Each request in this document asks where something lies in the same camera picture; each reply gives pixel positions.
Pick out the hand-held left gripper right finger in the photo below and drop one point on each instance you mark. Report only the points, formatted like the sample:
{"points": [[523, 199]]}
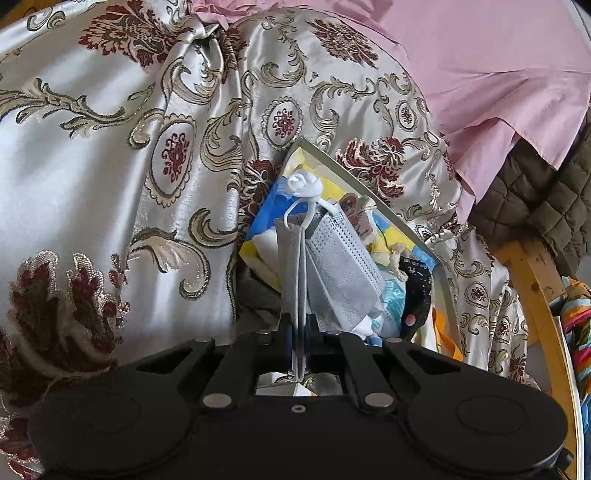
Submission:
{"points": [[311, 339]]}

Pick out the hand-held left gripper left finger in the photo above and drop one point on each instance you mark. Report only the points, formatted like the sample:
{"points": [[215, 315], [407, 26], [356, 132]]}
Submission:
{"points": [[287, 339]]}

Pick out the grey face mask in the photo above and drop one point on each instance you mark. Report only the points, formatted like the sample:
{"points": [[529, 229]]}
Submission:
{"points": [[341, 258]]}

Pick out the blue white mask packet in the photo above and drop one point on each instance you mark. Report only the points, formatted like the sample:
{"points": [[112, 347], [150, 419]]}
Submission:
{"points": [[392, 295]]}

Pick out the cartoon print tray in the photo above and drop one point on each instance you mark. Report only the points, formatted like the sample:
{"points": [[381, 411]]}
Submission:
{"points": [[330, 184]]}

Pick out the dark grey cloth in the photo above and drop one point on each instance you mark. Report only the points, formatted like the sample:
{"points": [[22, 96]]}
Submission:
{"points": [[258, 300]]}

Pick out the white cloth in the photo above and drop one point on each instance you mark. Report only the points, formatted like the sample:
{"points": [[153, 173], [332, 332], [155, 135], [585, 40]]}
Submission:
{"points": [[261, 249]]}

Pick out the black printed cloth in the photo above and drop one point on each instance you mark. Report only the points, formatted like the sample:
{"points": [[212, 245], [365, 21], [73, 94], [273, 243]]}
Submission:
{"points": [[418, 295]]}

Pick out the white orange box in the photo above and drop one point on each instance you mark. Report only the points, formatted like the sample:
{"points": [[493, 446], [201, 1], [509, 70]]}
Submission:
{"points": [[445, 332]]}

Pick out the floral satin blanket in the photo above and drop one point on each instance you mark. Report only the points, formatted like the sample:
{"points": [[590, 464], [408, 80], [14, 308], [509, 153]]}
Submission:
{"points": [[92, 161]]}

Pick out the colourful patterned cloth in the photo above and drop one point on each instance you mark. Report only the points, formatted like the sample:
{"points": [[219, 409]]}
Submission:
{"points": [[577, 323]]}

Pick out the brown quilted jacket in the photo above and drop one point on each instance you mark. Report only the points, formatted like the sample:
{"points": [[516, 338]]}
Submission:
{"points": [[545, 203]]}

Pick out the pink sheet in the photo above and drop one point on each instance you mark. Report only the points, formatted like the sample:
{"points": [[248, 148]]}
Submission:
{"points": [[485, 69]]}

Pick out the wooden bed frame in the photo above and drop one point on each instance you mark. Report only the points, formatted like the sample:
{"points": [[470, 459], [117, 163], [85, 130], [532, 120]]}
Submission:
{"points": [[531, 277]]}

